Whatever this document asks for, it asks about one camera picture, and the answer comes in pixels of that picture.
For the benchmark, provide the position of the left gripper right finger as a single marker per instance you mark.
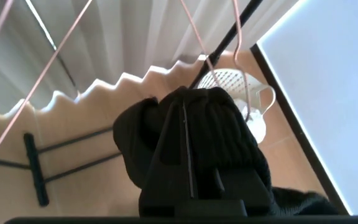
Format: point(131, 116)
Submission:
point(244, 189)

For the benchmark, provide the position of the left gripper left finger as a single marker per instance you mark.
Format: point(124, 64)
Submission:
point(163, 186)

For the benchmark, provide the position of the black garment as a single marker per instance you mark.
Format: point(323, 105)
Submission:
point(219, 130)

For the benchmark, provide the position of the white laundry basket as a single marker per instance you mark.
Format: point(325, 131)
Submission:
point(225, 77)

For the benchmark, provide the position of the black clothes rack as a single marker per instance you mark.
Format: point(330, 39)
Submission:
point(36, 168)

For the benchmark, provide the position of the beige curtain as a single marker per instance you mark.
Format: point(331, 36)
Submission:
point(129, 31)

